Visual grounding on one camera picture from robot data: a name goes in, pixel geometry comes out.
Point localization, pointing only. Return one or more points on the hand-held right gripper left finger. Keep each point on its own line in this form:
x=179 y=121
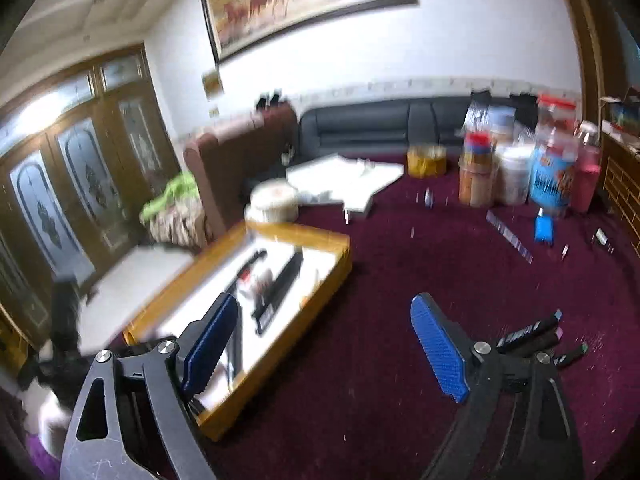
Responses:
x=210 y=345

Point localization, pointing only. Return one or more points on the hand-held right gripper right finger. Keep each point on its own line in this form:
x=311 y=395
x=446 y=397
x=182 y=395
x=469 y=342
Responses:
x=440 y=350

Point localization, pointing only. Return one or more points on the dark capped black marker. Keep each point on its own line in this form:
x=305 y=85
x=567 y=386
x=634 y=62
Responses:
x=247 y=267

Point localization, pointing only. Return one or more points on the yellow capped black marker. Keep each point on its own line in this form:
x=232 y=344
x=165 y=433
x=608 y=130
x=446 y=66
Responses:
x=280 y=290

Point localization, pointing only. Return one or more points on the yellow wooden tray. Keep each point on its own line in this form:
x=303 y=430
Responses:
x=320 y=285

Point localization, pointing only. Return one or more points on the person's left forearm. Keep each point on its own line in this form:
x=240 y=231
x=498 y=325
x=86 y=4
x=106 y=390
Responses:
x=42 y=467

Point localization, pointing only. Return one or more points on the person's left hand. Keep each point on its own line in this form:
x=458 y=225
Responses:
x=47 y=425

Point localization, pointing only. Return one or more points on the blue capped black marker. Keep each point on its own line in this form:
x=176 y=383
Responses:
x=530 y=328

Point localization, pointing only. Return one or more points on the maroon table cloth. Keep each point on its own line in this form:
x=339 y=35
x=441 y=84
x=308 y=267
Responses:
x=400 y=260

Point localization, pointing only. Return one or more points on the pink capped black marker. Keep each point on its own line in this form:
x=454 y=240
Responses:
x=542 y=342

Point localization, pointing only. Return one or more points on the clear ballpoint pen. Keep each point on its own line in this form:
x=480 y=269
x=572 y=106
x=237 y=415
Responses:
x=510 y=237

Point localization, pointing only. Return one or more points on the wooden glass panel doors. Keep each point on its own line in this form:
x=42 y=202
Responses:
x=75 y=175

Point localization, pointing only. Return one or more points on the small blue cap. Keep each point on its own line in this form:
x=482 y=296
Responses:
x=429 y=198

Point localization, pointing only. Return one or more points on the green cloth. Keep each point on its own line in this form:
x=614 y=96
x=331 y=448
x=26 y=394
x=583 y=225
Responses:
x=170 y=195

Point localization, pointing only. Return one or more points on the round white tin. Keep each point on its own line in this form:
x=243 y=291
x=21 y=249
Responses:
x=272 y=200

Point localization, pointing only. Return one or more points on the blue battery pack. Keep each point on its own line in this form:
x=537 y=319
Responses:
x=544 y=230

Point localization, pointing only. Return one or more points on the amber filled clear jar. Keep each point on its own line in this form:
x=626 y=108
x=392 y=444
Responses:
x=477 y=180

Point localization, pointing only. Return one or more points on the brown armchair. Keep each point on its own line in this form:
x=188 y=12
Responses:
x=235 y=160

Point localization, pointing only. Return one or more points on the yellow tape roll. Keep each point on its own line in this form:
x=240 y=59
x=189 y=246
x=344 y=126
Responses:
x=426 y=161

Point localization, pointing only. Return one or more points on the white plastic tub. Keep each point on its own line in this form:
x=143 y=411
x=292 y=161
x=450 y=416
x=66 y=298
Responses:
x=515 y=175

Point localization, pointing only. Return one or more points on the white paper sheets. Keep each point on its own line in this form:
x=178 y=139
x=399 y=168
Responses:
x=345 y=180

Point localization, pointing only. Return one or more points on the metal nail clipper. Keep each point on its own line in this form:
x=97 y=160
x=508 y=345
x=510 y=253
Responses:
x=604 y=240

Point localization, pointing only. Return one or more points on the blue cartoon label jar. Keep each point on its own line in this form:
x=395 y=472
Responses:
x=550 y=182

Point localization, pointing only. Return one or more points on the pink knitted sleeve thermos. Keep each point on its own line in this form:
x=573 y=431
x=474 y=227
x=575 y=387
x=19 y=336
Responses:
x=586 y=175

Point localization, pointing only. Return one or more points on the blue red lidded jar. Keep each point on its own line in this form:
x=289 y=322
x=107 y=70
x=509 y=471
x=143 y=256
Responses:
x=492 y=122

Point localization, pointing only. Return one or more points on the wooden tiled counter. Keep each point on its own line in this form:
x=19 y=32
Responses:
x=622 y=180

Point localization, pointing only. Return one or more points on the black clip stand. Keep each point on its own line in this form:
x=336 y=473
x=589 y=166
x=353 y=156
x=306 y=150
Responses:
x=269 y=101

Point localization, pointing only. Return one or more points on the red lidded clear jar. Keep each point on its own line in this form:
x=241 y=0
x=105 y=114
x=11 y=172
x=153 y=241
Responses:
x=555 y=112

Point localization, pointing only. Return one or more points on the open cardboard box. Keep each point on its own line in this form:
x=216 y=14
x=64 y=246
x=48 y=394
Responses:
x=622 y=110

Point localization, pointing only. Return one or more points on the framed horse painting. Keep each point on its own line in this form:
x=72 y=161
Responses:
x=305 y=0

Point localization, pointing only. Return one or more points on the gold wall plaque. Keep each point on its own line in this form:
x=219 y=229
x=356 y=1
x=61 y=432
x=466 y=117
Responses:
x=212 y=83

